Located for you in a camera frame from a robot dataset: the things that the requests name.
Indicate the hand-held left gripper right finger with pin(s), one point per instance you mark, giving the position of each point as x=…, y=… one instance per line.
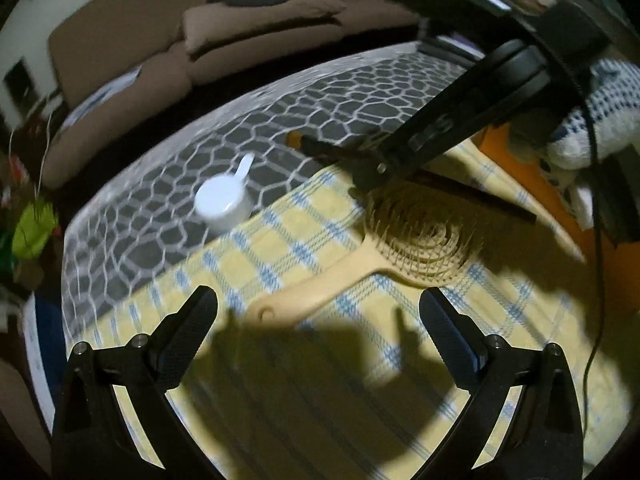
x=445, y=325

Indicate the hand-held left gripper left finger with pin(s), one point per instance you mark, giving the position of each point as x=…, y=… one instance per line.
x=192, y=320

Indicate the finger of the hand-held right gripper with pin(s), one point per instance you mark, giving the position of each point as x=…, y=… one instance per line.
x=430, y=132

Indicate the stone-patterned desktop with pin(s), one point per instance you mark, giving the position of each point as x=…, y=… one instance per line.
x=310, y=105

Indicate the person's right hand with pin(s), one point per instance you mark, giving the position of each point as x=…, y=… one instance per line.
x=610, y=110

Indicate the white measuring scoop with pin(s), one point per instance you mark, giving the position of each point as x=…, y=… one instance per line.
x=220, y=205

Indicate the wooden spiral hairbrush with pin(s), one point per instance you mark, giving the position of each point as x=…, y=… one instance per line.
x=320, y=285

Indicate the yellow checked cloth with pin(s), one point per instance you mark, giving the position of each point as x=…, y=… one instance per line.
x=310, y=400

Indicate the green bag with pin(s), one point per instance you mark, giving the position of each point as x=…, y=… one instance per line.
x=32, y=230

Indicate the brown cushion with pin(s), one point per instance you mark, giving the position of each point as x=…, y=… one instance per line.
x=260, y=25

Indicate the brown sofa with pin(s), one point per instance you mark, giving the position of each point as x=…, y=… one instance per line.
x=140, y=90

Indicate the white paper sheet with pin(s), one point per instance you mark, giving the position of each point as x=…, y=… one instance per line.
x=100, y=97

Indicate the black speaker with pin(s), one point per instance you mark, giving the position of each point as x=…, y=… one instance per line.
x=17, y=82

